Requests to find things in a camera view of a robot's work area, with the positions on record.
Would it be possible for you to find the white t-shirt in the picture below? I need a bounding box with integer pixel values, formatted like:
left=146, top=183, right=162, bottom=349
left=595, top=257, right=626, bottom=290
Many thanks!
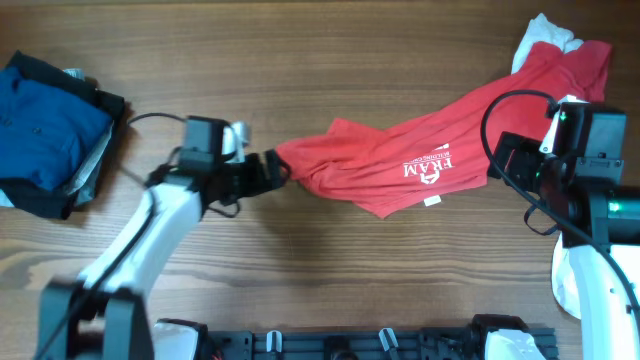
left=511, top=13, right=584, bottom=74

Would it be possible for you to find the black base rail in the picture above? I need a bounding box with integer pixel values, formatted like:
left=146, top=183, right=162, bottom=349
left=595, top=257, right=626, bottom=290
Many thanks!
left=209, top=327, right=559, bottom=360

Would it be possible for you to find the red FRAM t-shirt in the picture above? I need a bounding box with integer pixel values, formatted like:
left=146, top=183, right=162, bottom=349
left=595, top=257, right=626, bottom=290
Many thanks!
left=276, top=41, right=612, bottom=218

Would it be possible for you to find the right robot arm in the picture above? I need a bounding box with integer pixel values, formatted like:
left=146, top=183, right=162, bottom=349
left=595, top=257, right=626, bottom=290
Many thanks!
left=481, top=96, right=639, bottom=359

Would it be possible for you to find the blue folded shirt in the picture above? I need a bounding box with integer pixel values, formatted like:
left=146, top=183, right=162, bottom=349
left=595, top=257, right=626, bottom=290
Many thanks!
left=1, top=67, right=111, bottom=190

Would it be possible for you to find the black folded garment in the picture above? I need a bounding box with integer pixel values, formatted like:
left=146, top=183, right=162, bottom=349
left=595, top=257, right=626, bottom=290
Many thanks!
left=1, top=51, right=126, bottom=220

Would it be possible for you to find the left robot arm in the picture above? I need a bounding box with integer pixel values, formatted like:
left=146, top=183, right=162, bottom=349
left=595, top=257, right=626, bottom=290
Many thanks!
left=35, top=147, right=290, bottom=359

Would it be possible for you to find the grey folded garment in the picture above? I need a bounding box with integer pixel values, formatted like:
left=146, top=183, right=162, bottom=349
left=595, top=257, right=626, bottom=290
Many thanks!
left=62, top=68, right=116, bottom=207

